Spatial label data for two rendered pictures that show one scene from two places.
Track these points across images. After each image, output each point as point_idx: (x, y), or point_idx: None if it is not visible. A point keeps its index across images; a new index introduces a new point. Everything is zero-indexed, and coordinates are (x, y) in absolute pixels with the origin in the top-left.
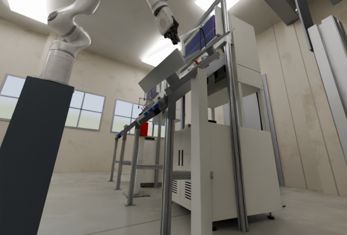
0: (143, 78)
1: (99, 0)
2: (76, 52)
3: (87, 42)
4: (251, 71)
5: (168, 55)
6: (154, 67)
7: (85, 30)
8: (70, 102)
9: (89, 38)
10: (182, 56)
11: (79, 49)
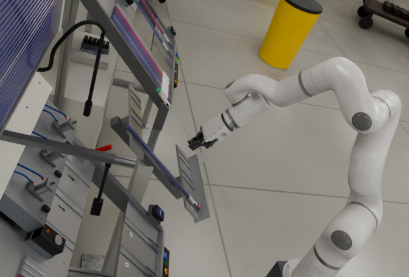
0: (207, 202)
1: (352, 151)
2: (319, 242)
3: (325, 227)
4: None
5: (199, 162)
6: (202, 181)
7: (342, 213)
8: (269, 272)
9: (330, 222)
10: (190, 157)
11: (322, 239)
